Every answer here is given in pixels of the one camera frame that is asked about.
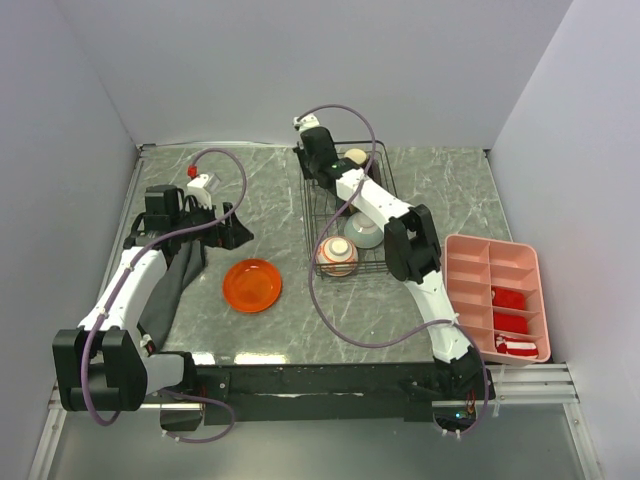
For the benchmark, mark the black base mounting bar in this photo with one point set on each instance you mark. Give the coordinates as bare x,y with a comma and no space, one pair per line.
290,392

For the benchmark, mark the orange plastic plate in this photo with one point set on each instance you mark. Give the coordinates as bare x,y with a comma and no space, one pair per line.
252,285

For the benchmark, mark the red cloth in tray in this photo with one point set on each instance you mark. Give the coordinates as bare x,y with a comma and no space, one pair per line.
510,323
509,299

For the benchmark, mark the red floral lacquer plate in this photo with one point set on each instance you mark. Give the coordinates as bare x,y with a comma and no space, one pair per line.
375,171

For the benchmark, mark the beige brown ceramic cup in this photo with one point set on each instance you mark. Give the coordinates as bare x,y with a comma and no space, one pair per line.
358,156

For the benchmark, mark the celadon green bowl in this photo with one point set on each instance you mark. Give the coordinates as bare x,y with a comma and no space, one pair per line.
362,231

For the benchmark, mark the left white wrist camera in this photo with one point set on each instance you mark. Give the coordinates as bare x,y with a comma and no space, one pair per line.
202,186

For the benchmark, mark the aluminium rail frame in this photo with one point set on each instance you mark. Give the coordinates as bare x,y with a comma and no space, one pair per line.
534,429

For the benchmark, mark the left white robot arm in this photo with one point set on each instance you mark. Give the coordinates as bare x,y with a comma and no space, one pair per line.
110,362

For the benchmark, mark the pink divided plastic tray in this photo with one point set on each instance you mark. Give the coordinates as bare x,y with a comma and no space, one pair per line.
472,265

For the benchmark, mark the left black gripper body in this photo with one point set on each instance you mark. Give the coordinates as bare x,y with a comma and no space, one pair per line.
220,237

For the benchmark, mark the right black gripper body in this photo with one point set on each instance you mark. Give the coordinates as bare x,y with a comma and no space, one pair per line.
308,165

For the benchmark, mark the dark grey cloth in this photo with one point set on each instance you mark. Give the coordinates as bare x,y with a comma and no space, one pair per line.
159,312

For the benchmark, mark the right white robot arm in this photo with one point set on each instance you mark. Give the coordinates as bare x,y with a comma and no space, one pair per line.
412,256

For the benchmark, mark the red white striped cloth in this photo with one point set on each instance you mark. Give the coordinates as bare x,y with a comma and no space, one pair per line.
516,347

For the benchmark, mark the orange white patterned bowl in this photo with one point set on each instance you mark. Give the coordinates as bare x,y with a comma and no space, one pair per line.
337,256

